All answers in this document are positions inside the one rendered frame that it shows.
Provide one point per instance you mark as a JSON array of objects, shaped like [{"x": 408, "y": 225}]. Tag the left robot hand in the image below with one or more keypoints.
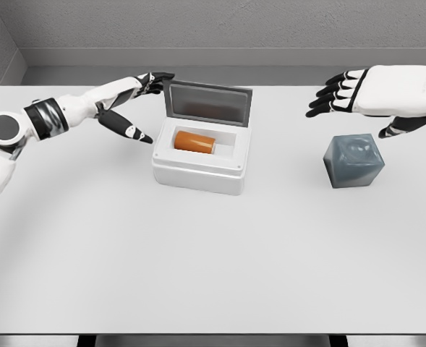
[{"x": 120, "y": 90}]

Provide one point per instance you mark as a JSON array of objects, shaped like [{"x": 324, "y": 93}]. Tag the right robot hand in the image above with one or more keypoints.
[{"x": 397, "y": 90}]

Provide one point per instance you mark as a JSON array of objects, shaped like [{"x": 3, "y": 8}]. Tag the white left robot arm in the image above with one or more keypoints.
[{"x": 42, "y": 117}]

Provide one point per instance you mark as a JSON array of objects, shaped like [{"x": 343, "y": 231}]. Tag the grey translucent cube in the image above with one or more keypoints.
[{"x": 353, "y": 162}]

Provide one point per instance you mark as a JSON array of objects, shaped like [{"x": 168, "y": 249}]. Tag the grey-lined white box lid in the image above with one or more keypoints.
[{"x": 205, "y": 101}]

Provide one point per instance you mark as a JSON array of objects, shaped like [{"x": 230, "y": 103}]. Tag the orange cylinder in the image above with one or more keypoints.
[{"x": 194, "y": 141}]

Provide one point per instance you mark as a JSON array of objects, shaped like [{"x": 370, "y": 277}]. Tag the white open box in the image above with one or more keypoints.
[{"x": 198, "y": 173}]

